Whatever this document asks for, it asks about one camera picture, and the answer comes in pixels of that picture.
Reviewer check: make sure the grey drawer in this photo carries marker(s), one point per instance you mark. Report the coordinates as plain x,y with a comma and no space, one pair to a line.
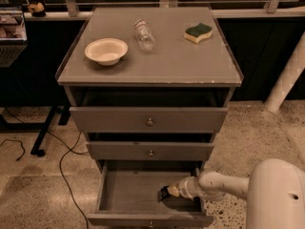
130,195
160,110
153,146

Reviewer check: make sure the black desk frame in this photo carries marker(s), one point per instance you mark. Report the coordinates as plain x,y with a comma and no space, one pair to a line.
40,127

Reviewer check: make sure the white bowl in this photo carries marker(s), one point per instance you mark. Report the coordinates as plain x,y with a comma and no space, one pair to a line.
106,51

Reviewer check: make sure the black rxbar chocolate bar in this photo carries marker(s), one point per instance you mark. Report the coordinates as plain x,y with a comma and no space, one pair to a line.
163,193

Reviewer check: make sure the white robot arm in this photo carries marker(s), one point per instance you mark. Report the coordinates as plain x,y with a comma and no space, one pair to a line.
274,192

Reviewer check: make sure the grey top drawer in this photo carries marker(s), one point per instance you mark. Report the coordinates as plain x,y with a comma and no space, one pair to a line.
160,110

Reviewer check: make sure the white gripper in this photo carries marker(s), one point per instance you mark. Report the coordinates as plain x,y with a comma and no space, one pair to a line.
184,188

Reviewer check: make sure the laptop computer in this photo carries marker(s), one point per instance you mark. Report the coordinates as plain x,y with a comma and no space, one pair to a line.
13,36

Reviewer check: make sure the white pipe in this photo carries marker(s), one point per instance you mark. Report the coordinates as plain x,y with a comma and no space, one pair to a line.
292,71

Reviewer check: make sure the yellow black object on ledge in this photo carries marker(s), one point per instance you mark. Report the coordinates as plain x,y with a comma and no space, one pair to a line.
36,9

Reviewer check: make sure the grey middle drawer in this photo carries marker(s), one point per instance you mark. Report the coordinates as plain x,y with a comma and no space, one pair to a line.
153,146

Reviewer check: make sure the clear plastic bottle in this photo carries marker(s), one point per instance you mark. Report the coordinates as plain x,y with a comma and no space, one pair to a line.
144,35

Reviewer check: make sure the grey drawer cabinet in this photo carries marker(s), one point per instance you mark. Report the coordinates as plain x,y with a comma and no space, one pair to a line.
175,62

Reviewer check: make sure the grey bottom drawer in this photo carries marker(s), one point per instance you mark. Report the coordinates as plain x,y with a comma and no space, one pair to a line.
130,195

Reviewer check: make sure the green yellow sponge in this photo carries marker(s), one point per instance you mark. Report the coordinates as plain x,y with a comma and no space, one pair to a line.
198,33

